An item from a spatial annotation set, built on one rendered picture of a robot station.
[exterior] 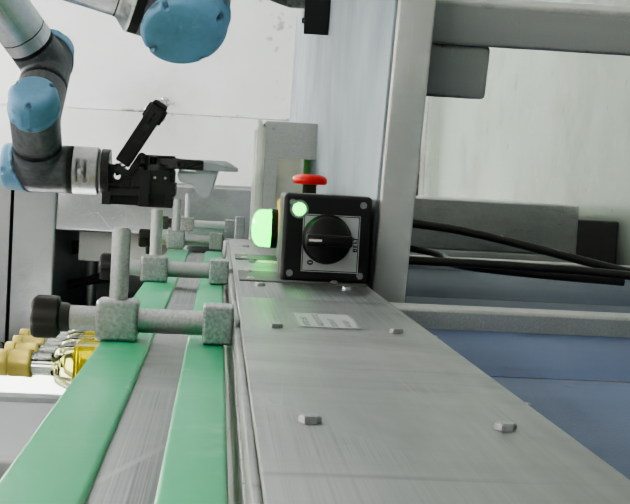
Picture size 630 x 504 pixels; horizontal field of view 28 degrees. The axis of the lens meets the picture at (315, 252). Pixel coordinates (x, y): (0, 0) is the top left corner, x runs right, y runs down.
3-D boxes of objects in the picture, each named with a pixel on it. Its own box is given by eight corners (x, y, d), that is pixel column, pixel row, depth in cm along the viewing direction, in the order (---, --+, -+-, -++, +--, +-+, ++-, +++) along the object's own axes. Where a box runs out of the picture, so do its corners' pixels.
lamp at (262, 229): (275, 247, 147) (249, 245, 147) (277, 208, 147) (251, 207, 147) (276, 249, 143) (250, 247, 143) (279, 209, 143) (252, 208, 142)
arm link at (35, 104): (13, 57, 190) (19, 113, 198) (0, 105, 182) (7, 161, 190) (66, 61, 190) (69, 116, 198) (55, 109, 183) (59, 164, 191)
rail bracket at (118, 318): (237, 341, 84) (35, 332, 83) (243, 231, 84) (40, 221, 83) (238, 349, 80) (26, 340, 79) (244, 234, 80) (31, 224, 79)
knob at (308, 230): (349, 265, 114) (353, 267, 110) (300, 262, 113) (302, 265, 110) (352, 215, 113) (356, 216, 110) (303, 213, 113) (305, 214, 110)
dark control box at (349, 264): (362, 278, 122) (276, 274, 121) (367, 196, 121) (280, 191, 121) (372, 285, 114) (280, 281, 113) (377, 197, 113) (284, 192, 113)
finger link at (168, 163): (208, 171, 197) (154, 168, 198) (208, 160, 197) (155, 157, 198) (200, 172, 192) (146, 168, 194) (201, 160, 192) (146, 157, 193)
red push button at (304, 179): (290, 202, 147) (292, 173, 147) (324, 204, 147) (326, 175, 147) (292, 202, 143) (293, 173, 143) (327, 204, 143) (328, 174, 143)
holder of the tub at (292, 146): (301, 293, 209) (254, 291, 208) (309, 128, 207) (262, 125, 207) (308, 303, 192) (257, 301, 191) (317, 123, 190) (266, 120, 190)
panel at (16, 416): (166, 375, 247) (-9, 368, 244) (167, 360, 247) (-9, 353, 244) (135, 488, 158) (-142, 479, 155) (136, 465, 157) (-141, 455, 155)
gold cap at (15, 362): (30, 355, 156) (-6, 353, 156) (30, 381, 157) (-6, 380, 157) (34, 345, 160) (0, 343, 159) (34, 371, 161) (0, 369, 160)
